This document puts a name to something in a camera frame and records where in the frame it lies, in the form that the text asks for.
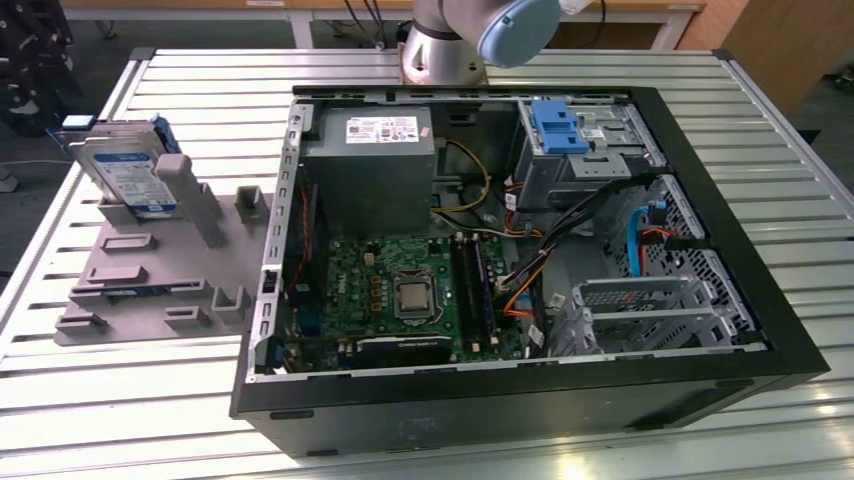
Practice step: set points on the silver CPU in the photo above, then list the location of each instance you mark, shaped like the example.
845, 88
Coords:
415, 297

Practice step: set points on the wooden cabinet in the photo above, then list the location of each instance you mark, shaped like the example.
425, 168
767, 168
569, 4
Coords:
767, 50

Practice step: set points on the green motherboard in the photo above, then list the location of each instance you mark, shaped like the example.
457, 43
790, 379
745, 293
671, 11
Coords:
354, 280

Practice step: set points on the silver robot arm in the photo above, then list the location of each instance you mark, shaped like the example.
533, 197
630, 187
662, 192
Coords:
434, 50

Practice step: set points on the wooden desk white frame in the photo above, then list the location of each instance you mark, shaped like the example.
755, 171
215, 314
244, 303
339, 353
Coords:
200, 12

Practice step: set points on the silver disk bay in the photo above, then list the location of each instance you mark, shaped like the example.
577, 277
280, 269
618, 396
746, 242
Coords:
641, 287

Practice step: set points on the black PC case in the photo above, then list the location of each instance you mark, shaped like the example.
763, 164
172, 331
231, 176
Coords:
467, 415

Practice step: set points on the grey parts rack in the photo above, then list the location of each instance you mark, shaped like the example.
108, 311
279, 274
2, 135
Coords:
154, 250

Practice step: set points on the black graphics card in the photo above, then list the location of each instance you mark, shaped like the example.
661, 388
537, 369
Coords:
400, 350

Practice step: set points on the blue drive latch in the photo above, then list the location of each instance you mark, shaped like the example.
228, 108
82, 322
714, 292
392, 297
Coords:
557, 125

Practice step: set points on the grey power supply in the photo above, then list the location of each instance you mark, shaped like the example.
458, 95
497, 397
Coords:
367, 190

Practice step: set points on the grey drive cage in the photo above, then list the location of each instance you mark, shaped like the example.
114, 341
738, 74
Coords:
601, 167

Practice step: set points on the RAM stick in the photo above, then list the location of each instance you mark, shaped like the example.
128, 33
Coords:
134, 291

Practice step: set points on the grey stand foot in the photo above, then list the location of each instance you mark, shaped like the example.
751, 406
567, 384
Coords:
6, 180

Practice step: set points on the CPU socket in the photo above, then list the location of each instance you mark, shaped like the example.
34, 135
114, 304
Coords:
417, 276

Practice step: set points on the hard disk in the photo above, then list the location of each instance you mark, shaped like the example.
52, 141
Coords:
127, 175

